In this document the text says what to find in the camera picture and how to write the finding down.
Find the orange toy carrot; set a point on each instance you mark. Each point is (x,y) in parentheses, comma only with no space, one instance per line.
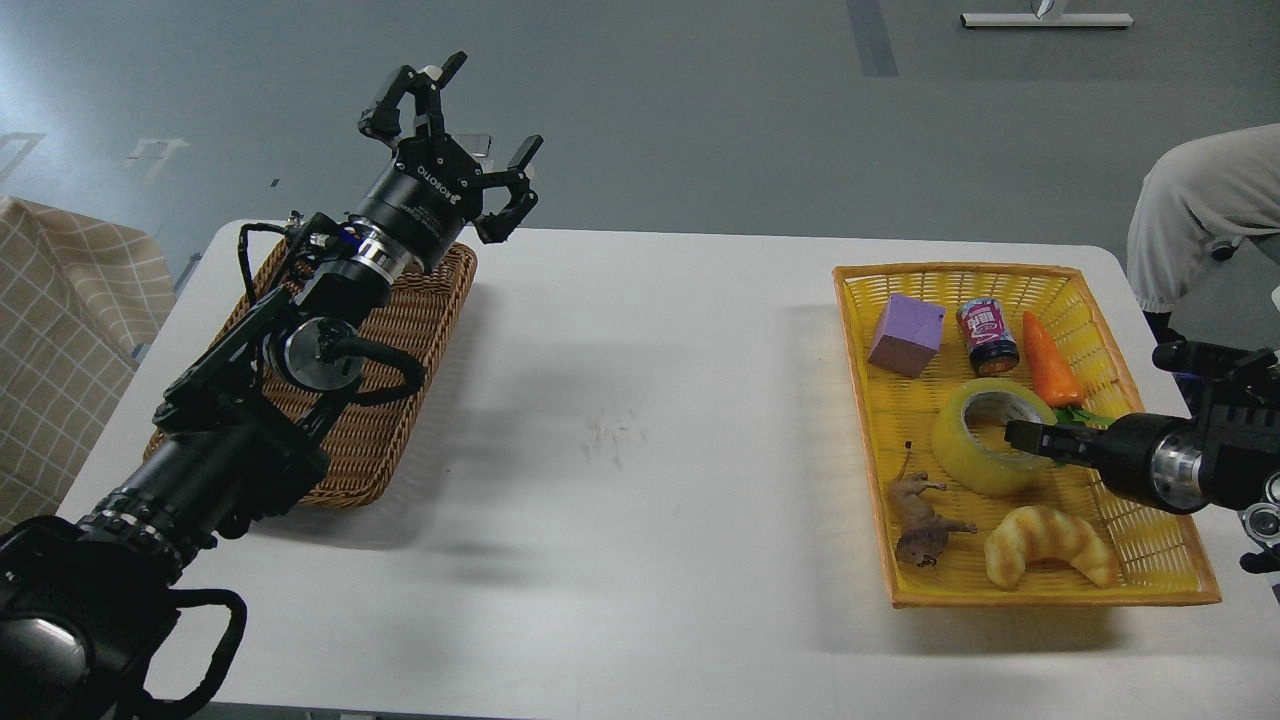
(1052,378)

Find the beige checkered cloth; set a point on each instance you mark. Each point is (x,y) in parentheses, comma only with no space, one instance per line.
(78,297)

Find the white stand base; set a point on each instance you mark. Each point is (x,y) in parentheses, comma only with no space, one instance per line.
(1046,15)

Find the yellow plastic basket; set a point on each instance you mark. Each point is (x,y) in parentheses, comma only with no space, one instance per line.
(1161,557)

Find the purple foam cube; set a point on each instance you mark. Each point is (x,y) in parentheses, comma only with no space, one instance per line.
(907,336)

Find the toy croissant bread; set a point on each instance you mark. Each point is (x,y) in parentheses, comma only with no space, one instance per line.
(1035,533)

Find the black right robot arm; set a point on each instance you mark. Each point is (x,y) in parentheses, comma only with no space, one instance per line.
(1225,454)

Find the small red can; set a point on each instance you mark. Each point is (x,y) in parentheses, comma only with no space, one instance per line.
(988,341)

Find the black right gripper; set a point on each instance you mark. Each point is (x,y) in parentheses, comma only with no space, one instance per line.
(1137,457)

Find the brown toy animal figure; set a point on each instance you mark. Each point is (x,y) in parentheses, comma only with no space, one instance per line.
(924,532)

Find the yellow tape roll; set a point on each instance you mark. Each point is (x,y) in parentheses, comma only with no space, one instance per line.
(968,460)

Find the person in beige clothes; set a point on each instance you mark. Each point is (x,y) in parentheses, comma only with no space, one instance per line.
(1214,189)

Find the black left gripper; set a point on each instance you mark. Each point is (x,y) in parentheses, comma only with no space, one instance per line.
(432,186)

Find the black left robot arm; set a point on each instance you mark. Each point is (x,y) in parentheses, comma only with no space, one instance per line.
(94,622)

